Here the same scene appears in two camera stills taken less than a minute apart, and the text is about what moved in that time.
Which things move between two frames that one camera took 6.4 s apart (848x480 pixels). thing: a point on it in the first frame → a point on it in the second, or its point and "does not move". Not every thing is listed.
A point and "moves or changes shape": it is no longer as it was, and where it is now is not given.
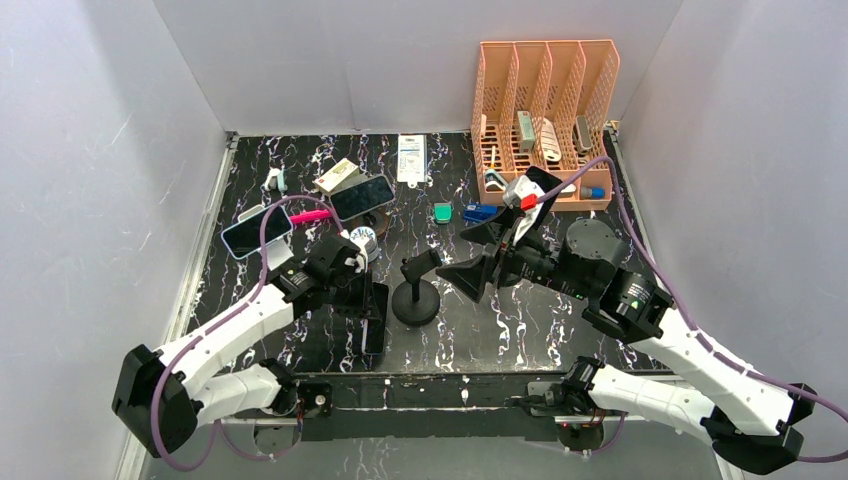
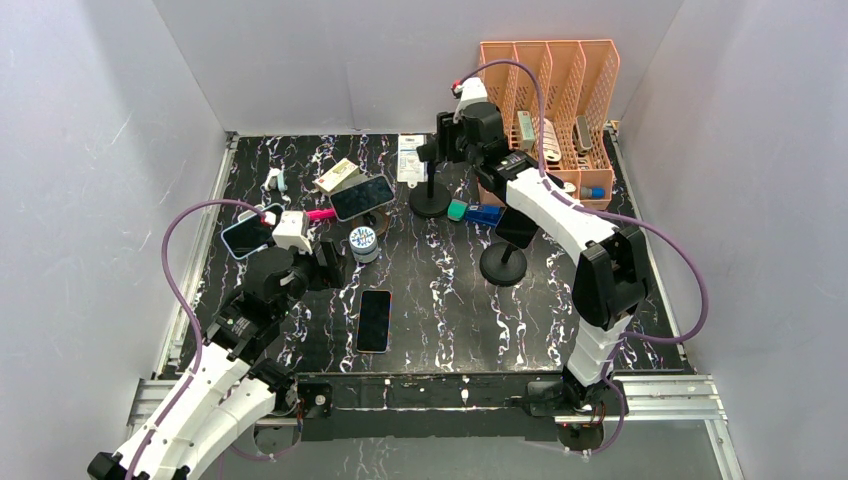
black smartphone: (373, 336) moves or changes shape
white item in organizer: (552, 148) does not move
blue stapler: (480, 212) does not move
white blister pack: (412, 159) does not move
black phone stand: (416, 302) → (430, 199)
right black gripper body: (529, 260) → (451, 139)
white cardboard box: (338, 175) does not move
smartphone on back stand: (362, 197) does not move
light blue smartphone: (244, 237) does not move
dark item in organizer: (581, 135) does not move
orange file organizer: (550, 105) does not move
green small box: (443, 213) → (456, 209)
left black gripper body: (349, 294) → (322, 276)
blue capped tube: (594, 193) does not move
